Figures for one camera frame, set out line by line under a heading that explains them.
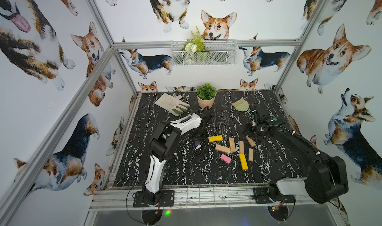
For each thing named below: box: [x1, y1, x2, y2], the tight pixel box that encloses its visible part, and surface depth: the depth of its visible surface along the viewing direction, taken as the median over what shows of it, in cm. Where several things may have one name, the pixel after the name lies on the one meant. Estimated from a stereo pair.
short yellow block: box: [207, 135, 224, 143], surface depth 97 cm
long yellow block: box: [238, 152, 249, 171], surface depth 86 cm
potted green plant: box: [196, 82, 218, 110], surface depth 105 cm
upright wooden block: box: [228, 137, 237, 153], surface depth 94 cm
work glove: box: [154, 93, 191, 117], surface depth 116 cm
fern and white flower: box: [184, 25, 205, 64], surface depth 84 cm
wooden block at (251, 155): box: [248, 147, 254, 162], surface depth 89 cm
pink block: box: [220, 153, 232, 164], surface depth 88 cm
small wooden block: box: [239, 141, 245, 154], surface depth 92 cm
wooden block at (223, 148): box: [215, 144, 231, 153], surface depth 92 cm
